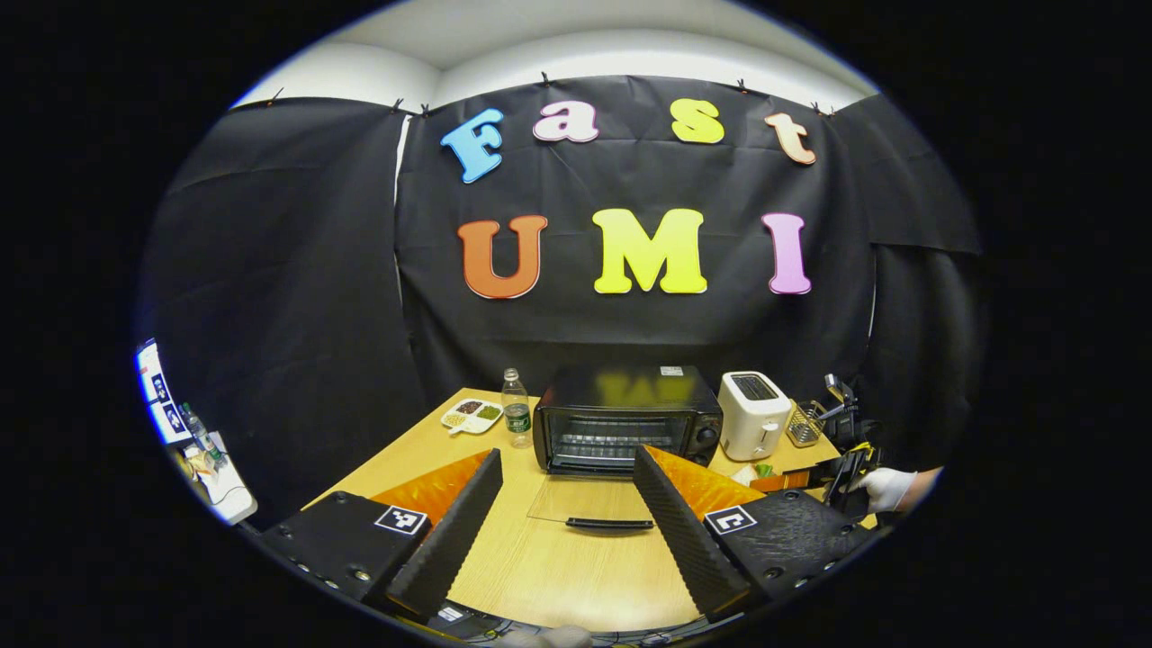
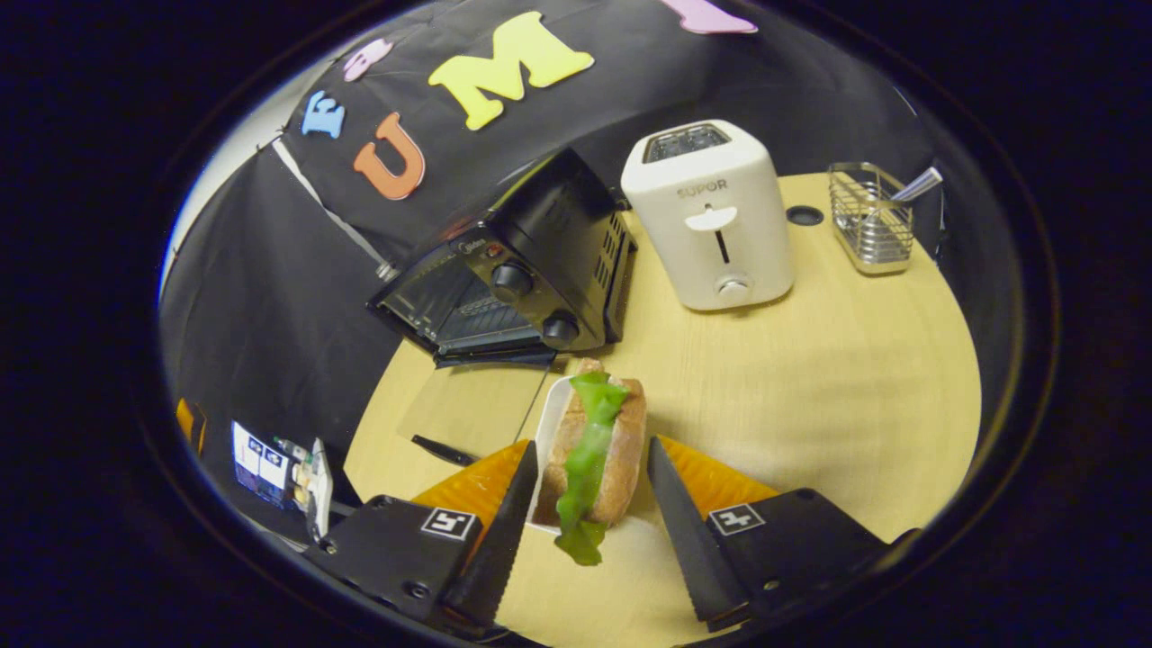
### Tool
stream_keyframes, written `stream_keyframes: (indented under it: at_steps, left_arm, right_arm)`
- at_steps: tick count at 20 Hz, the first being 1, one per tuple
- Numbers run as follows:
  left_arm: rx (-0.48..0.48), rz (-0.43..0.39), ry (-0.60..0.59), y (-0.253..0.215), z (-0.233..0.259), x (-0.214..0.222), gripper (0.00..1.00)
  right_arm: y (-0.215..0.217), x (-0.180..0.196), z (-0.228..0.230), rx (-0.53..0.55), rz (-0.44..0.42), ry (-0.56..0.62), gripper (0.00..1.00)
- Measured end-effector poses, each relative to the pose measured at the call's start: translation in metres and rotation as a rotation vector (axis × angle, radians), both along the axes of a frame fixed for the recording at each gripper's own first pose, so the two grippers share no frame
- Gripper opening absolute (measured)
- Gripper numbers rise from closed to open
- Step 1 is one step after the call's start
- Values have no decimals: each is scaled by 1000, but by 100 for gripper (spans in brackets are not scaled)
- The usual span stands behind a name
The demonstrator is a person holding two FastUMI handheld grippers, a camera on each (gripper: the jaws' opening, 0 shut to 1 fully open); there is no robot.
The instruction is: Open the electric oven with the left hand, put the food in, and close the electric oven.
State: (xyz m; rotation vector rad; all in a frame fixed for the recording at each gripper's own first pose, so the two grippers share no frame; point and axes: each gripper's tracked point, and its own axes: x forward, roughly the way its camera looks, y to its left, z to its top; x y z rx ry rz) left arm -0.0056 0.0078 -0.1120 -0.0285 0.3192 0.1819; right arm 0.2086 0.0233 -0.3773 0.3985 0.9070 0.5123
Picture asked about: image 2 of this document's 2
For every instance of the black electric oven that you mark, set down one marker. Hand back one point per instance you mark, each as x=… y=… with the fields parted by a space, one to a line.
x=558 y=234

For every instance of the black table grommet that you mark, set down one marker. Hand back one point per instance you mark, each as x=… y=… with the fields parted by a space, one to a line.
x=804 y=215

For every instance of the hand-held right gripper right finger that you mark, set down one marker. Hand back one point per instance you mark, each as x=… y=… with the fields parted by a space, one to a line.
x=693 y=549

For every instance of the white toaster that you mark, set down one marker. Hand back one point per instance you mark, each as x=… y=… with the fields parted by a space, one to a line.
x=711 y=243

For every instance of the white rectangular dish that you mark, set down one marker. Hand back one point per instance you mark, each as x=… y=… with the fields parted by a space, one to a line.
x=545 y=432

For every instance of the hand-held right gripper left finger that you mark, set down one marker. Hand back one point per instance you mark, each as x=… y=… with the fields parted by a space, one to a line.
x=499 y=549

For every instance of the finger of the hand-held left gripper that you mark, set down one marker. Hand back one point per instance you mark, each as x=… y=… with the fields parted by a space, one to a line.
x=191 y=423

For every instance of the blue and white carton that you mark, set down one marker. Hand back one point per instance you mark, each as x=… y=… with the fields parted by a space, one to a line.
x=261 y=463

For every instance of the lettuce sandwich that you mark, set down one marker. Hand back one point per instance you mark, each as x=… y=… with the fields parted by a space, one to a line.
x=621 y=450

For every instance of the white plastic item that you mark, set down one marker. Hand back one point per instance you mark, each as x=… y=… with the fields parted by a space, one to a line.
x=317 y=490

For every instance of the metal spoon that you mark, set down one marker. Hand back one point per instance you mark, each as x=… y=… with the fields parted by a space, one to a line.
x=920 y=184

